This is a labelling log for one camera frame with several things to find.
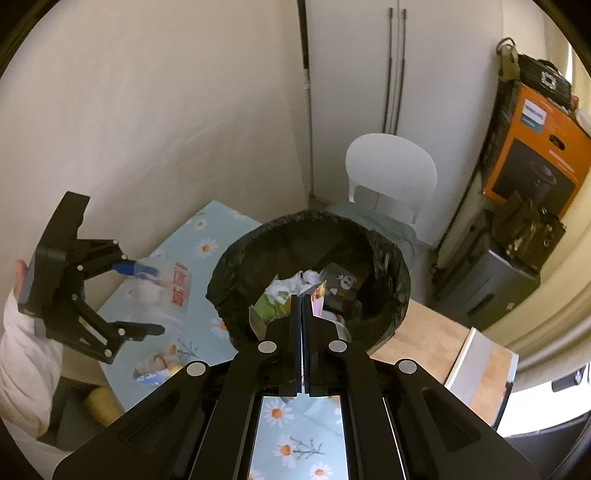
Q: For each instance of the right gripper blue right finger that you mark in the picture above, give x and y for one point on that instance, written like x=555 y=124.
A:
x=399 y=421

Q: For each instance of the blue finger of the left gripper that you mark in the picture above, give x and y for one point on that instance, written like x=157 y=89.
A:
x=124 y=330
x=124 y=267

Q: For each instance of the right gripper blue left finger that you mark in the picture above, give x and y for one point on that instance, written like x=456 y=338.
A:
x=201 y=423

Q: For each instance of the clear printed plastic wrapper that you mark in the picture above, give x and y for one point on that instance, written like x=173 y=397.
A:
x=159 y=292

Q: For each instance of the silver grey foil bag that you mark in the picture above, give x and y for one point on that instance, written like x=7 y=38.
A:
x=340 y=288

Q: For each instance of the white tissues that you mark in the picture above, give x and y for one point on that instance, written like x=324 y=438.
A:
x=296 y=285

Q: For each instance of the colourful snack bag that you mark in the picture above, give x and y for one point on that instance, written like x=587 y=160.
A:
x=317 y=298

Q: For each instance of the black-lined trash bin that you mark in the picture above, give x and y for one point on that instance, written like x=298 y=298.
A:
x=366 y=279

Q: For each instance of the person's left hand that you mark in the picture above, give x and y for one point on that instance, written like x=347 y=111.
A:
x=20 y=272

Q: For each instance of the clear plastic container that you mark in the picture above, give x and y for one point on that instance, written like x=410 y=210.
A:
x=156 y=370

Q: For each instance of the daisy print blue tablecloth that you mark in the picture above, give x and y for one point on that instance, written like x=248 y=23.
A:
x=298 y=438

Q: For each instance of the wooden cutting board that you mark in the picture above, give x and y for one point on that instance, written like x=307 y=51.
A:
x=434 y=342

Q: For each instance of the grey suitcase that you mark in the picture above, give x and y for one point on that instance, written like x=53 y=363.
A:
x=480 y=284

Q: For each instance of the beige curtain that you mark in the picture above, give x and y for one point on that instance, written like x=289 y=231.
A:
x=550 y=331

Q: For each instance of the brown leather handbag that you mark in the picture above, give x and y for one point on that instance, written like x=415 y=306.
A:
x=529 y=234

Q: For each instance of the white plastic chair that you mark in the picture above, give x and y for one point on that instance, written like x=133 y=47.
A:
x=394 y=167

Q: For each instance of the orange Philips appliance box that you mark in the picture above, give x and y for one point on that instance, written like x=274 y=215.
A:
x=534 y=149

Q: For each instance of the white double door cabinet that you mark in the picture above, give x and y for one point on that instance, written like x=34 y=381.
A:
x=422 y=70

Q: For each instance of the black patterned pouch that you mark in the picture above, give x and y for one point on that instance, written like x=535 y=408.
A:
x=542 y=76

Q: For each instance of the olive hanging bag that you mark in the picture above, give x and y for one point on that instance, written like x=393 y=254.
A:
x=508 y=56

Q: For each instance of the steel cleaver black handle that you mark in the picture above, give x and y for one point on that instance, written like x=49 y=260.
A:
x=480 y=359

